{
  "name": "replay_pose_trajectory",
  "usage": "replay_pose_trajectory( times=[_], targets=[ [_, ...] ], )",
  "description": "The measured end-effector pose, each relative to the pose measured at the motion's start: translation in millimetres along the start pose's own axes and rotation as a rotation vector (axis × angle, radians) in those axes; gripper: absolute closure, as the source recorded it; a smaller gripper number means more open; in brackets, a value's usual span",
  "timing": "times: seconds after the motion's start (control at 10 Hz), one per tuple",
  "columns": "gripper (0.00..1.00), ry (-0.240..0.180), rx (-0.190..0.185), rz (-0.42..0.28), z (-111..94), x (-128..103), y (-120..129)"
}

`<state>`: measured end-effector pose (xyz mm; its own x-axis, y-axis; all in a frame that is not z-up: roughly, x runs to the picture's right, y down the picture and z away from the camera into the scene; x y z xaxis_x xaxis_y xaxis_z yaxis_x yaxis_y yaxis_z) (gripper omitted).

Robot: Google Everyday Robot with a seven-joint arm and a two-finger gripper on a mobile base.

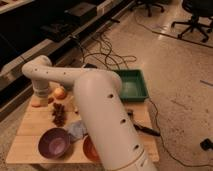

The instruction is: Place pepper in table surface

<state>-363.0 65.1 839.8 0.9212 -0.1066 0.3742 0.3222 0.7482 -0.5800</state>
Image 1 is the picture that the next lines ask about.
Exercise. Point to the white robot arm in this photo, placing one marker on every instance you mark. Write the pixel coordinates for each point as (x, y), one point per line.
(96, 95)

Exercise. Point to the orange pepper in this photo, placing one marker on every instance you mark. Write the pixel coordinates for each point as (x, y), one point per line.
(35, 104)

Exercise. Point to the green plastic tray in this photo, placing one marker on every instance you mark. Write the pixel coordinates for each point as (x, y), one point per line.
(133, 86)

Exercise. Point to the yellow-red apple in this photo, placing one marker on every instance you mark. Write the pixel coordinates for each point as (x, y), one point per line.
(60, 93)

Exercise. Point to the blue-grey cloth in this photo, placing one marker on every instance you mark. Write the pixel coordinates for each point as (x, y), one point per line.
(77, 130)

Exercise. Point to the black tool on table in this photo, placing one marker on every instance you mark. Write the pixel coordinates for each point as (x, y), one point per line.
(139, 127)

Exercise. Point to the dark grape bunch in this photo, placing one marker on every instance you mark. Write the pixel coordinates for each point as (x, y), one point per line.
(59, 115)

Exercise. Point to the orange bowl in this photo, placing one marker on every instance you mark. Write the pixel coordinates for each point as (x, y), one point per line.
(89, 150)

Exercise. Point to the purple bowl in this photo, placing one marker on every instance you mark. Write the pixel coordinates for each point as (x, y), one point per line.
(54, 143)

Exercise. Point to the black box on shelf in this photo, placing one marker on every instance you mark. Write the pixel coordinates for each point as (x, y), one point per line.
(82, 12)

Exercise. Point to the black office chair left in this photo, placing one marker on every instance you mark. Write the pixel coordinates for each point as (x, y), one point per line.
(148, 4)

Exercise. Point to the black office chair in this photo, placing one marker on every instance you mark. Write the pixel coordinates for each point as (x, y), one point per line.
(197, 9)
(148, 4)

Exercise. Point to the black object on floor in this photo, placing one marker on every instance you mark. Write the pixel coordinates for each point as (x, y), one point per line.
(206, 144)

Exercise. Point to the black office chair right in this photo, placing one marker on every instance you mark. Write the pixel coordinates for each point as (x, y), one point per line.
(197, 9)

